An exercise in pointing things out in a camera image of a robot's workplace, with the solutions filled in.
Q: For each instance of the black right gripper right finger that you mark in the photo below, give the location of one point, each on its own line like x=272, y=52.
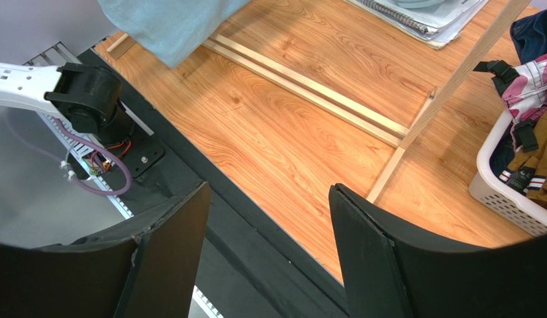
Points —
x=393, y=268

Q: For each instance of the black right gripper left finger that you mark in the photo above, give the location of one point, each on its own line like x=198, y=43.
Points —
x=145, y=266

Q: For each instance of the brown trousers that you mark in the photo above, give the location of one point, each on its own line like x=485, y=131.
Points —
x=529, y=169

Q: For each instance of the pink camouflage trousers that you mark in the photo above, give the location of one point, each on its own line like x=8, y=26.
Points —
x=523, y=91

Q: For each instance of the light blue trousers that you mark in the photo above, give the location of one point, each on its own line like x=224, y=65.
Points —
x=170, y=29

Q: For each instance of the dark blue jeans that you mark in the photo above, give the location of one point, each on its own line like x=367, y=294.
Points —
x=529, y=36

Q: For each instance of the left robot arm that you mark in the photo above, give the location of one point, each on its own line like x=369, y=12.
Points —
x=86, y=96

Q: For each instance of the white plastic laundry basket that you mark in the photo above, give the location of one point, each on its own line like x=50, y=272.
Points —
x=490, y=191

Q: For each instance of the white notebook stack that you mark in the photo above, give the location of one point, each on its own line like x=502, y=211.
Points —
x=434, y=23

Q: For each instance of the wooden clothes rack frame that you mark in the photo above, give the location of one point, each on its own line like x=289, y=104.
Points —
x=340, y=57

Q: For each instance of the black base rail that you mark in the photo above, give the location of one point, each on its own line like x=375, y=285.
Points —
x=249, y=267

